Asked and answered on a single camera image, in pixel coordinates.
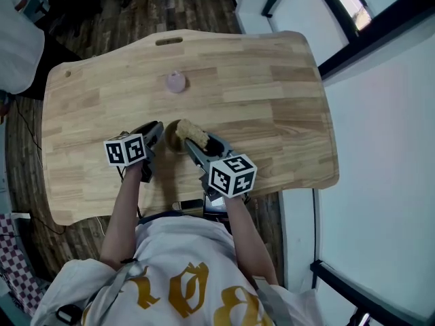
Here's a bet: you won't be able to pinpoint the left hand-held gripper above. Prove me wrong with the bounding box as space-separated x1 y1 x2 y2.
103 120 165 183

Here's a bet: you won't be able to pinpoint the black phone with lit screen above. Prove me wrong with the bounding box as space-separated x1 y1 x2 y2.
180 198 232 224

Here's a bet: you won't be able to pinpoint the black window frame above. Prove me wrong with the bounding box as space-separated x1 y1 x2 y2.
261 0 435 78

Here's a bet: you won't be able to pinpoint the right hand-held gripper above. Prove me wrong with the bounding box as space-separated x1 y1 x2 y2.
184 133 258 200

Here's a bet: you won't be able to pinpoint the brown wooden bowl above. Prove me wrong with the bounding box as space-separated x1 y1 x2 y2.
163 120 192 155

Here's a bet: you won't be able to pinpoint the grey shoulder strap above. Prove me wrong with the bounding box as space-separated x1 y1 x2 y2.
97 261 144 319

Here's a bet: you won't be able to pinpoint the person's right forearm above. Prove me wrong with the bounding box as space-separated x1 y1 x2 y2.
223 195 280 287

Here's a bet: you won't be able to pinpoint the person's left forearm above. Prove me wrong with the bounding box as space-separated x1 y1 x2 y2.
99 163 144 270

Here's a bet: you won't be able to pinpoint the person's white printed shirt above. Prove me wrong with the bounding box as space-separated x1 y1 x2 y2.
30 215 324 326

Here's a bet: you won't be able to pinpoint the black clip-on device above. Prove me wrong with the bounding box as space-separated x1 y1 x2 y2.
55 303 83 326

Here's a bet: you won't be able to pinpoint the black cable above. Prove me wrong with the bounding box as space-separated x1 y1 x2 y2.
12 98 44 151
29 215 66 236

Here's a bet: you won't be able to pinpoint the beige sponge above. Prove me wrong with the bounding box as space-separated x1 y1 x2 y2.
174 118 210 151

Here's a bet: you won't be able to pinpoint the white cable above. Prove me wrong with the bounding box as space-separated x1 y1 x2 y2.
95 215 107 241

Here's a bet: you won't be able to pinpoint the red white checkered cloth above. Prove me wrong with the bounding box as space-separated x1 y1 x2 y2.
0 213 46 316

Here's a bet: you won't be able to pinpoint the person's blue jeans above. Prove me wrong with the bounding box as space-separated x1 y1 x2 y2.
137 212 181 226

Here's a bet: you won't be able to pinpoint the black partition frame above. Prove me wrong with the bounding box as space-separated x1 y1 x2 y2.
309 259 435 326

